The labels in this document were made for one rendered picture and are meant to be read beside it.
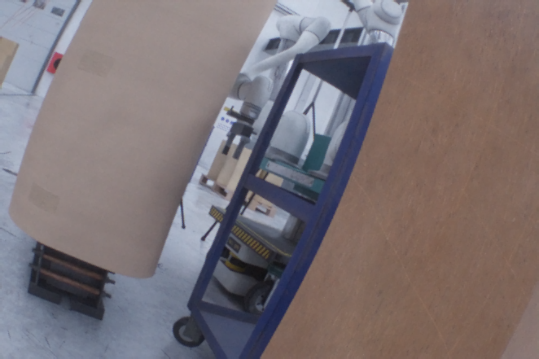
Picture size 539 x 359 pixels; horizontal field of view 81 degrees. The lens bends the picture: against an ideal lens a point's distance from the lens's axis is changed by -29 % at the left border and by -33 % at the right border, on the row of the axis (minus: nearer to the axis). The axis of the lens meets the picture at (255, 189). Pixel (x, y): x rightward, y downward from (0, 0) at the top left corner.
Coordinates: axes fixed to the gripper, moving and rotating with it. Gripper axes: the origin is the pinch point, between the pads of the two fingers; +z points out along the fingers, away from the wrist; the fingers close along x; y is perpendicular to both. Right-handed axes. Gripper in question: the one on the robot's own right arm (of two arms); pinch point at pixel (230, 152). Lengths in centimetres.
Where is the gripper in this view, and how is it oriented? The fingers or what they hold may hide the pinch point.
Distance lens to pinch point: 195.2
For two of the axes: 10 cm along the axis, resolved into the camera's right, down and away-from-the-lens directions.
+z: -4.0, 9.1, 0.4
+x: -4.1, -2.2, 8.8
